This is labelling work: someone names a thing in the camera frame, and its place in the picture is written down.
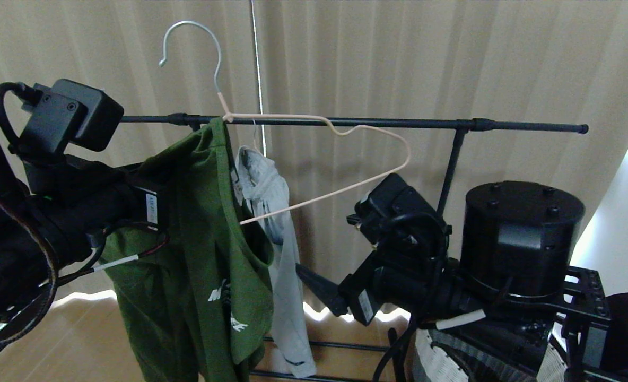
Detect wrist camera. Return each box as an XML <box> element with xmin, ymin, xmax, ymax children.
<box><xmin>347</xmin><ymin>172</ymin><xmax>451</xmax><ymax>258</ymax></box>
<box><xmin>16</xmin><ymin>78</ymin><xmax>125</xmax><ymax>195</ymax></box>

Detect green printed shirt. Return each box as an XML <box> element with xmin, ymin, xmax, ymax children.
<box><xmin>100</xmin><ymin>116</ymin><xmax>276</xmax><ymax>382</ymax></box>

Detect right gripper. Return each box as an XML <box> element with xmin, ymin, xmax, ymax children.
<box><xmin>295</xmin><ymin>253</ymin><xmax>456</xmax><ymax>327</ymax></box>

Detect pale grey shorts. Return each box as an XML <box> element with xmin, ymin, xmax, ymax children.
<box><xmin>233</xmin><ymin>145</ymin><xmax>319</xmax><ymax>379</ymax></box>

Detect beige curtain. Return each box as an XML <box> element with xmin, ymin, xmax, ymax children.
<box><xmin>0</xmin><ymin>0</ymin><xmax>628</xmax><ymax>320</ymax></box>

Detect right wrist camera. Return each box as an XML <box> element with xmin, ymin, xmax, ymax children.
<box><xmin>347</xmin><ymin>172</ymin><xmax>451</xmax><ymax>258</ymax></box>

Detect white laundry basket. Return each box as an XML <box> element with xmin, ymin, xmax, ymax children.
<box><xmin>412</xmin><ymin>326</ymin><xmax>570</xmax><ymax>382</ymax></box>

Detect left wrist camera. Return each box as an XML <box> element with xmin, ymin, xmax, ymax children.
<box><xmin>16</xmin><ymin>78</ymin><xmax>125</xmax><ymax>195</ymax></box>

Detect black clothes rack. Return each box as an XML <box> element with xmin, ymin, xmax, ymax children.
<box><xmin>120</xmin><ymin>112</ymin><xmax>590</xmax><ymax>382</ymax></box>

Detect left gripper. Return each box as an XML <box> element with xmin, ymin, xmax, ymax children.
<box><xmin>43</xmin><ymin>159</ymin><xmax>170</xmax><ymax>256</ymax></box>

